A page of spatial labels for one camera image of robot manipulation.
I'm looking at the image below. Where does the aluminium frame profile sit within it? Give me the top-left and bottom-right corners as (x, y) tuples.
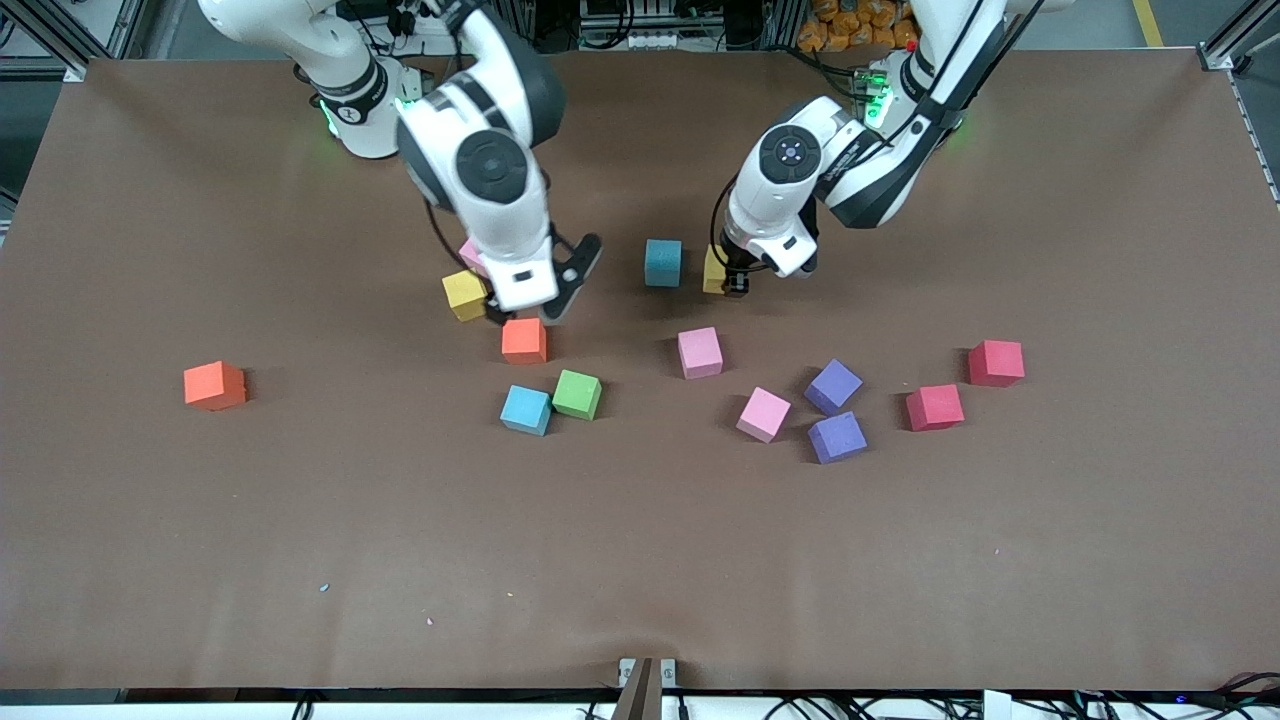
(0, 0), (151, 83)
(1198, 0), (1280, 211)

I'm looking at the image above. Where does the green foam block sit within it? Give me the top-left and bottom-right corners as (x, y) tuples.
(552, 370), (604, 421)

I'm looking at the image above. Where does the pile of orange items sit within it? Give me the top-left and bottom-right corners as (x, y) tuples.
(797, 0), (916, 53)

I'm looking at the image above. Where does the orange foam block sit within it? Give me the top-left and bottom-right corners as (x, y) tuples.
(183, 361), (248, 412)
(501, 318), (549, 365)

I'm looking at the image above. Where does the red foam block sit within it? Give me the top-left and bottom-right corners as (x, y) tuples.
(967, 340), (1026, 388)
(906, 384), (966, 433)

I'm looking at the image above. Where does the white power strip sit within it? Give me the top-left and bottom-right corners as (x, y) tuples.
(578, 0), (693, 51)

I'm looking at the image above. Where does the bright pink foam block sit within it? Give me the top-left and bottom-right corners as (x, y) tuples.
(736, 387), (792, 444)

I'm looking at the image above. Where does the blue foam block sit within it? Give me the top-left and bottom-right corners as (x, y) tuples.
(644, 239), (684, 289)
(500, 385), (554, 437)

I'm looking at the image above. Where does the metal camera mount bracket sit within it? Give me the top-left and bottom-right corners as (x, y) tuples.
(618, 657), (678, 720)

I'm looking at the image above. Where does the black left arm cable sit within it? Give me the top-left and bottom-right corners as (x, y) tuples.
(711, 180), (743, 253)

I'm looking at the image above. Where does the purple foam block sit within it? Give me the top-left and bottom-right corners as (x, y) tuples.
(808, 411), (869, 465)
(804, 359), (864, 416)

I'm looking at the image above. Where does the paper table cover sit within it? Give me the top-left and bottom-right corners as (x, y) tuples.
(0, 50), (1280, 693)

